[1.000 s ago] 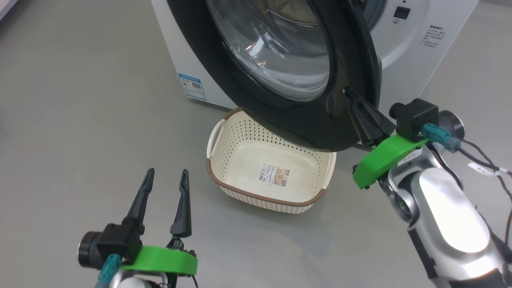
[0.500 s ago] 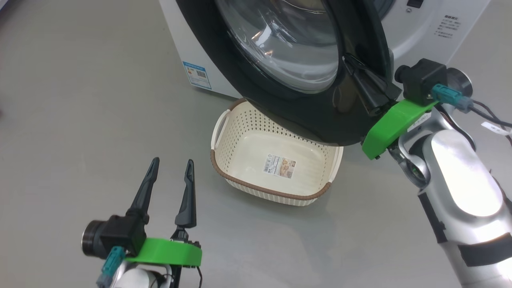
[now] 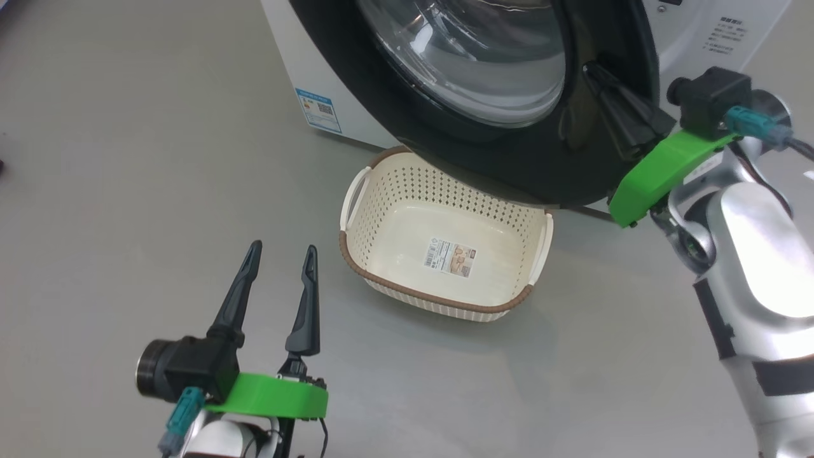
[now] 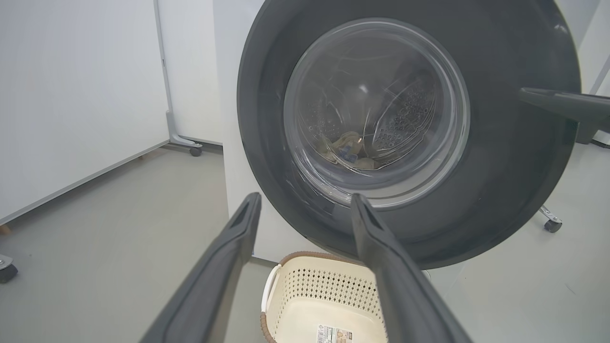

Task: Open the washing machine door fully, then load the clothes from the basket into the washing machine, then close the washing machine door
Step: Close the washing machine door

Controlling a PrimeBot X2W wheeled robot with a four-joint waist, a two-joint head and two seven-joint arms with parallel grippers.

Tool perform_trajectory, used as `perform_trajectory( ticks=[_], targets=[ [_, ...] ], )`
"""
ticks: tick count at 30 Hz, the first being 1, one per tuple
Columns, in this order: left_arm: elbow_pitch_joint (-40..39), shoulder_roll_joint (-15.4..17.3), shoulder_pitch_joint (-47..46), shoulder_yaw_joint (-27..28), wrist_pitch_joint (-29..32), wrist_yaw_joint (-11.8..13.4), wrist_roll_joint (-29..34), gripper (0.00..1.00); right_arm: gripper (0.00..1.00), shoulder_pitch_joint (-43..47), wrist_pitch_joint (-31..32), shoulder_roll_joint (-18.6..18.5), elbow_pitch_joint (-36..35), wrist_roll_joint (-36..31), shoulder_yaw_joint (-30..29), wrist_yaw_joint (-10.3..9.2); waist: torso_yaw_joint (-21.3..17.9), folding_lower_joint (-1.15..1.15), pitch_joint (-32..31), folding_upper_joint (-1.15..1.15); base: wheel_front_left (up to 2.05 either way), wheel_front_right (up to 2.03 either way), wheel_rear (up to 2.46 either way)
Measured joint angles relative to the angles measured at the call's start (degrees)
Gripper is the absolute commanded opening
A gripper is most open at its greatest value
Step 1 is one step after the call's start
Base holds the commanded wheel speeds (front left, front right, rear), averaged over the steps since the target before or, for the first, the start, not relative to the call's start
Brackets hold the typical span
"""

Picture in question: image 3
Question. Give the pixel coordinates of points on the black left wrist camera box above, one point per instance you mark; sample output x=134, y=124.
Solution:
x=200, y=366

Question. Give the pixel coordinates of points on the small printed text label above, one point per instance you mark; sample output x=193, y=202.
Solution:
x=725, y=35

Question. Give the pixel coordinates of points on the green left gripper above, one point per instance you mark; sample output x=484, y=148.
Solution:
x=267, y=394

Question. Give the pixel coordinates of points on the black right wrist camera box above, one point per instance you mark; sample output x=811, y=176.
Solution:
x=712, y=102

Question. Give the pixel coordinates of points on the blue energy label sticker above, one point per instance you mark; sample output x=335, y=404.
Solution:
x=318, y=111

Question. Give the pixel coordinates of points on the product label sticker in basket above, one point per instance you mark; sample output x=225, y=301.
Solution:
x=449, y=257

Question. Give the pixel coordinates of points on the white front-load washing machine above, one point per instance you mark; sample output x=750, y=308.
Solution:
x=302, y=63

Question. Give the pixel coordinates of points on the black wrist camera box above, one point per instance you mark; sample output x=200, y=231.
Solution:
x=712, y=102
x=200, y=366

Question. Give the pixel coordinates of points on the cream perforated laundry basket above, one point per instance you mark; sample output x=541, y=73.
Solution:
x=394, y=203

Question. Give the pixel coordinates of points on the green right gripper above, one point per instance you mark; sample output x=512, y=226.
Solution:
x=648, y=178

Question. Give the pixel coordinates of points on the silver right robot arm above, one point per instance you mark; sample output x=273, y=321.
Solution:
x=757, y=254

